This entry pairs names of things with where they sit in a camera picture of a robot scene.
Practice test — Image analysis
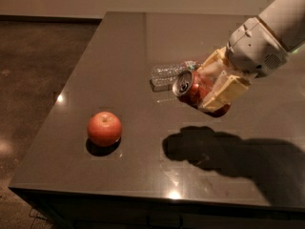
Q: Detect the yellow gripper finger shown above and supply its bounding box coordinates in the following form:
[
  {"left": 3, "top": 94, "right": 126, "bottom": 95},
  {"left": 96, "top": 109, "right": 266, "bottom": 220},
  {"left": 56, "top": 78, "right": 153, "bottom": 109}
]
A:
[
  {"left": 198, "top": 71, "right": 251, "bottom": 113},
  {"left": 196, "top": 48, "right": 229, "bottom": 80}
]

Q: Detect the clear plastic water bottle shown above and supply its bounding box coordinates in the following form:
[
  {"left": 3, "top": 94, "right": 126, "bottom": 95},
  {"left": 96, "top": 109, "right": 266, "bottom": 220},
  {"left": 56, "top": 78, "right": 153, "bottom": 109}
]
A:
[{"left": 150, "top": 60, "right": 201, "bottom": 88}]

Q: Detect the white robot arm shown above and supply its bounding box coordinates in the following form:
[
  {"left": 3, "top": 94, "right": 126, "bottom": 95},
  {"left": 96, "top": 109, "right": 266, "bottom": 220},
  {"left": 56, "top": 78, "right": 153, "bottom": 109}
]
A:
[{"left": 197, "top": 0, "right": 305, "bottom": 113}]

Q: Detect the red apple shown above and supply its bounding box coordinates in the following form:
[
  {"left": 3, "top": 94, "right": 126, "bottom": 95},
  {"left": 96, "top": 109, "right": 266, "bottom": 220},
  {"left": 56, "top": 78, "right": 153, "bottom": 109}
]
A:
[{"left": 87, "top": 112, "right": 122, "bottom": 147}]

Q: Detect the red coke can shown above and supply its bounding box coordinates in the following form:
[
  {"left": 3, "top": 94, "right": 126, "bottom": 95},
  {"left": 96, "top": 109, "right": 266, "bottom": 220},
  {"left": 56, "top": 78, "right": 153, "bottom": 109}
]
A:
[{"left": 173, "top": 71, "right": 230, "bottom": 117}]

